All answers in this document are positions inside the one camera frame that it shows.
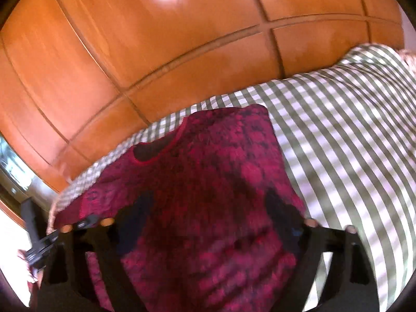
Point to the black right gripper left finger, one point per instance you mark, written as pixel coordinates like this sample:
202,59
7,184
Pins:
67,283

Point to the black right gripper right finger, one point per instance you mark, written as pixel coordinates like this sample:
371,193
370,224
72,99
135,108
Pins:
349,284

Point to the red floral patterned sweater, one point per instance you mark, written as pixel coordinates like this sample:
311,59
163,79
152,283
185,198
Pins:
208,243

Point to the green white checkered bedsheet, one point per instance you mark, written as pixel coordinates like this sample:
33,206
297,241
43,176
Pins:
348,137

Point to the wooden panelled wardrobe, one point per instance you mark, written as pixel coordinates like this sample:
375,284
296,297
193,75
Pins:
80,76

